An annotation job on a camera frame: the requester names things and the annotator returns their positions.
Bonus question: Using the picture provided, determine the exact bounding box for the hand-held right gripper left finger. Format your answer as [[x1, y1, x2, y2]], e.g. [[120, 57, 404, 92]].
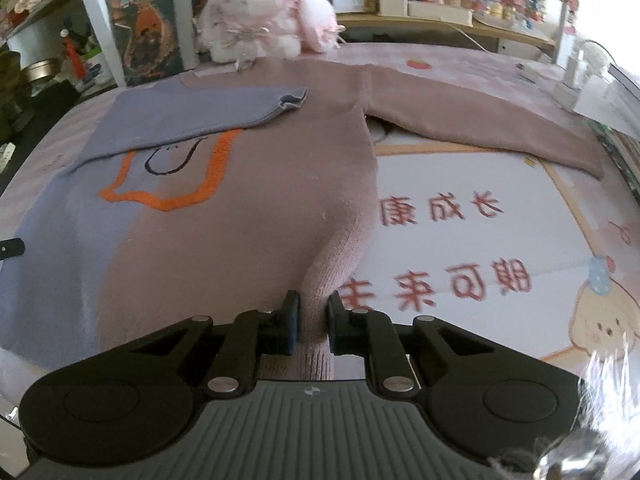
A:
[[118, 289, 301, 395]]

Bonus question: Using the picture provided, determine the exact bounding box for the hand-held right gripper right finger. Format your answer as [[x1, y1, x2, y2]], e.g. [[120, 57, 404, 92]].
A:
[[326, 290, 498, 395]]

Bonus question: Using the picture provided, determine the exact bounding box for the pink and purple knit sweater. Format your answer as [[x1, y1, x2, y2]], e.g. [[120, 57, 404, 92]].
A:
[[0, 58, 607, 382]]

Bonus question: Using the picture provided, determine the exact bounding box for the round metal tin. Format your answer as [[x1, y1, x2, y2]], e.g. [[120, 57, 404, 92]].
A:
[[20, 59, 64, 87]]

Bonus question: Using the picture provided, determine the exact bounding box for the dark orange book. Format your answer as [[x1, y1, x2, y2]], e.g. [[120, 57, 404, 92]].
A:
[[109, 0, 184, 87]]

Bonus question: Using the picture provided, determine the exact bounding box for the pink and white plush toy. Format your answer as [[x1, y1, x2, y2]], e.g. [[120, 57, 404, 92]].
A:
[[196, 0, 347, 64]]

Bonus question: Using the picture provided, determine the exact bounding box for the wooden shelf board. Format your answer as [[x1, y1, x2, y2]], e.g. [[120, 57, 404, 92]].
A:
[[336, 13, 557, 56]]

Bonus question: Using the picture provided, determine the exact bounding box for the white small device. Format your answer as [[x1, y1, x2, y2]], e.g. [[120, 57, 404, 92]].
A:
[[553, 49, 596, 107]]

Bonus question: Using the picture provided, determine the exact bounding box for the white shelf frame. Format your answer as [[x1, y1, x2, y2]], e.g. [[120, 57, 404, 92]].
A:
[[70, 0, 207, 89]]

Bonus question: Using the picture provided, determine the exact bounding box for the white cable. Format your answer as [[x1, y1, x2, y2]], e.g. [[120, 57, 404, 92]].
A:
[[440, 19, 501, 53]]

